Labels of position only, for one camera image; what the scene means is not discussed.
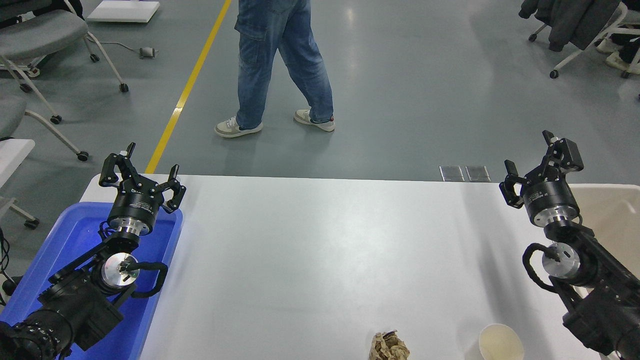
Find blue plastic tray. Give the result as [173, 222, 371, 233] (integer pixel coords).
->
[0, 201, 184, 360]

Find seated person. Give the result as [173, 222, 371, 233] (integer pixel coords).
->
[594, 30, 640, 76]

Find white flat board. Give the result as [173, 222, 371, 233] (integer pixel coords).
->
[86, 0, 161, 24]

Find dark jacket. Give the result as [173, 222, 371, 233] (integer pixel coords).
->
[518, 0, 623, 53]

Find metal floor socket plate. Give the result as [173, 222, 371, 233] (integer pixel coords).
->
[439, 165, 466, 183]
[465, 165, 492, 183]

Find large pale bin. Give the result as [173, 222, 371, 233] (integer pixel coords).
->
[569, 183, 640, 360]

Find white paper cup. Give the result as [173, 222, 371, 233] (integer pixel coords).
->
[478, 323, 526, 360]

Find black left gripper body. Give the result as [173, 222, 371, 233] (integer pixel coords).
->
[108, 183, 166, 227]

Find black cables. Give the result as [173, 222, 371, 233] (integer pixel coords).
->
[0, 227, 24, 307]

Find grey office chair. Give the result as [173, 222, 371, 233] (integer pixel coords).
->
[0, 92, 90, 163]
[0, 0, 130, 125]

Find small white side table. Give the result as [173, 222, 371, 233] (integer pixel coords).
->
[0, 138, 41, 231]

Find white-framed rolling chair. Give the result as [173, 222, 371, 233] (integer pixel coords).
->
[528, 2, 640, 80]

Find crumpled tan paper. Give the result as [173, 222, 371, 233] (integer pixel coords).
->
[368, 329, 411, 360]

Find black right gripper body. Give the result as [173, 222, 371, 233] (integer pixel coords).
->
[520, 175, 581, 218]

